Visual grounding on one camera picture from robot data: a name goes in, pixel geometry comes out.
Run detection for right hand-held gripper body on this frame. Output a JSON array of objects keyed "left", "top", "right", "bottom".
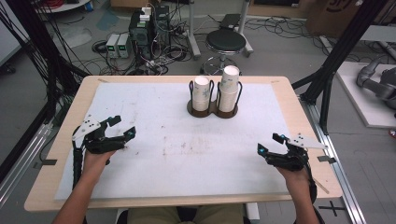
[{"left": 265, "top": 133, "right": 330, "bottom": 173}]

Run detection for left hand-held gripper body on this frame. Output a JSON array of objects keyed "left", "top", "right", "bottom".
[{"left": 72, "top": 114, "right": 129, "bottom": 155}]

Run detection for person's right hand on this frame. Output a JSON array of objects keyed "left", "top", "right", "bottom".
[{"left": 275, "top": 166, "right": 311, "bottom": 188}]

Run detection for person's left hand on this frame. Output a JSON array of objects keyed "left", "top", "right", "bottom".
[{"left": 82, "top": 149, "right": 117, "bottom": 177}]

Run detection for black tape strip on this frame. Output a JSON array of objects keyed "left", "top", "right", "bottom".
[
  {"left": 317, "top": 155, "right": 337, "bottom": 164},
  {"left": 33, "top": 159, "right": 58, "bottom": 170}
]

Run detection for thin wooden stick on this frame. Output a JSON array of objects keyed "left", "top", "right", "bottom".
[{"left": 312, "top": 177, "right": 331, "bottom": 195}]

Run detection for white table mat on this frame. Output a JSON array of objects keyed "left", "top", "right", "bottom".
[{"left": 54, "top": 81, "right": 291, "bottom": 201}]

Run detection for black tape cross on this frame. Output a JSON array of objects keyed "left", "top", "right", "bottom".
[{"left": 318, "top": 200, "right": 347, "bottom": 217}]

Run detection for dark double cup holder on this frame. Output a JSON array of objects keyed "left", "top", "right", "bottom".
[{"left": 186, "top": 79, "right": 244, "bottom": 119}]

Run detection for tall stack of paper cups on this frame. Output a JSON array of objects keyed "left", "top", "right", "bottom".
[{"left": 218, "top": 64, "right": 241, "bottom": 113}]

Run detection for grey bench power supply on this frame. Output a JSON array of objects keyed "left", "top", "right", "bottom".
[
  {"left": 117, "top": 33, "right": 131, "bottom": 60},
  {"left": 105, "top": 33, "right": 120, "bottom": 60}
]

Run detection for short stack of paper cups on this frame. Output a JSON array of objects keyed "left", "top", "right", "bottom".
[{"left": 191, "top": 76, "right": 211, "bottom": 112}]

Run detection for person's khaki pants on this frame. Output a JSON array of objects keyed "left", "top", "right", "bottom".
[{"left": 126, "top": 204, "right": 246, "bottom": 224}]

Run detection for white platform board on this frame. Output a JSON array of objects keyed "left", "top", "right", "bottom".
[{"left": 335, "top": 61, "right": 396, "bottom": 130}]

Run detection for black computer tower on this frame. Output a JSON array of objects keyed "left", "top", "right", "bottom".
[{"left": 128, "top": 9, "right": 154, "bottom": 61}]

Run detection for white stand leg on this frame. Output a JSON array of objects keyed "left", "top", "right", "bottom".
[
  {"left": 237, "top": 0, "right": 254, "bottom": 59},
  {"left": 186, "top": 0, "right": 203, "bottom": 61}
]

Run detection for black round stool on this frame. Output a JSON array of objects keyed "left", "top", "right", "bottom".
[{"left": 200, "top": 29, "right": 248, "bottom": 76}]

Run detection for cardboard box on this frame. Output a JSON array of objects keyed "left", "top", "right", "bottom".
[{"left": 305, "top": 0, "right": 390, "bottom": 39}]

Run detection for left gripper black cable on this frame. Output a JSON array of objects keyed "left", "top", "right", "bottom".
[{"left": 71, "top": 139, "right": 84, "bottom": 190}]

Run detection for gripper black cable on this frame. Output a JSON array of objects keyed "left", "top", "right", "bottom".
[
  {"left": 305, "top": 163, "right": 318, "bottom": 203},
  {"left": 71, "top": 139, "right": 84, "bottom": 190}
]

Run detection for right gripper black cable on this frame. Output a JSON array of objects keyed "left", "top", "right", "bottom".
[{"left": 305, "top": 163, "right": 318, "bottom": 203}]

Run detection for aluminium rail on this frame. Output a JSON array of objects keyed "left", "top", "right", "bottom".
[
  {"left": 0, "top": 121, "right": 54, "bottom": 208},
  {"left": 299, "top": 95, "right": 368, "bottom": 224}
]

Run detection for black frame with cables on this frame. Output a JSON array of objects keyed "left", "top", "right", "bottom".
[{"left": 0, "top": 0, "right": 90, "bottom": 185}]

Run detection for tangle of floor cables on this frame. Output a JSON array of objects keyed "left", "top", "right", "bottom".
[{"left": 92, "top": 3, "right": 194, "bottom": 77}]

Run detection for black frame post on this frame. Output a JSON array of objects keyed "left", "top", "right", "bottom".
[{"left": 291, "top": 0, "right": 390, "bottom": 135}]

